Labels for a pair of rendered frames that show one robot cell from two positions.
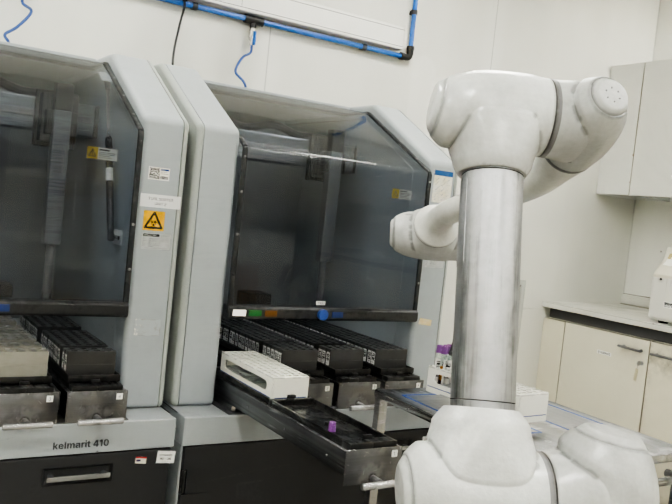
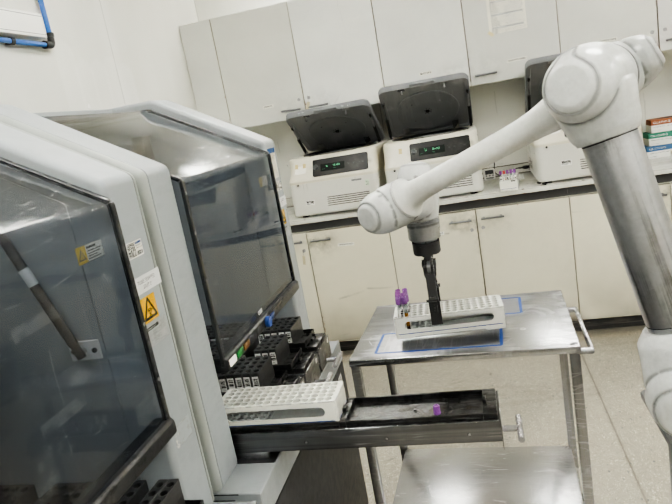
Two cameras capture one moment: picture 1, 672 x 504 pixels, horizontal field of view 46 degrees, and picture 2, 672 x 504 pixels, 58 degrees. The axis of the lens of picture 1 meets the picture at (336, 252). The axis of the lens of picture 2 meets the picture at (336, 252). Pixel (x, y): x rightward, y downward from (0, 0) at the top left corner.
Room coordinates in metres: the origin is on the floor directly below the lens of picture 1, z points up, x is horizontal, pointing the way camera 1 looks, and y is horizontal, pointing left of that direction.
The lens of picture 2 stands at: (0.85, 0.93, 1.47)
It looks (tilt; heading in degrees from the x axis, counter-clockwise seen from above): 12 degrees down; 317
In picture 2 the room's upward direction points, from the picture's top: 10 degrees counter-clockwise
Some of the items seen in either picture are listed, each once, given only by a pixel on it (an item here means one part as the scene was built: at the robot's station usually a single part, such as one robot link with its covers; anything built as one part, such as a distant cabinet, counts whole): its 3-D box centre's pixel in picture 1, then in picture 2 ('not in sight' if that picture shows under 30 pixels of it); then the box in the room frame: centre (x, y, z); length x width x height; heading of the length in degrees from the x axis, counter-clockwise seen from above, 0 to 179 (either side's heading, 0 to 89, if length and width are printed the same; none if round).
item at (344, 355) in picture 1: (344, 359); (279, 351); (2.20, -0.06, 0.85); 0.12 x 0.02 x 0.06; 122
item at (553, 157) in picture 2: not in sight; (576, 112); (2.40, -2.65, 1.25); 0.62 x 0.56 x 0.69; 122
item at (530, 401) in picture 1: (484, 391); (448, 316); (1.83, -0.38, 0.88); 0.30 x 0.10 x 0.06; 36
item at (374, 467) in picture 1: (295, 416); (358, 423); (1.80, 0.05, 0.78); 0.73 x 0.14 x 0.09; 32
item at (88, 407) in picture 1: (63, 370); not in sight; (2.02, 0.67, 0.78); 0.73 x 0.14 x 0.09; 32
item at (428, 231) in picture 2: not in sight; (423, 230); (1.86, -0.36, 1.13); 0.09 x 0.09 x 0.06
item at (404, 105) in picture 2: not in sight; (430, 137); (3.12, -2.19, 1.24); 0.62 x 0.56 x 0.69; 123
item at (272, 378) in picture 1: (262, 375); (281, 406); (1.95, 0.15, 0.83); 0.30 x 0.10 x 0.06; 32
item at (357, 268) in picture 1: (296, 200); (158, 222); (2.36, 0.13, 1.28); 0.61 x 0.51 x 0.63; 122
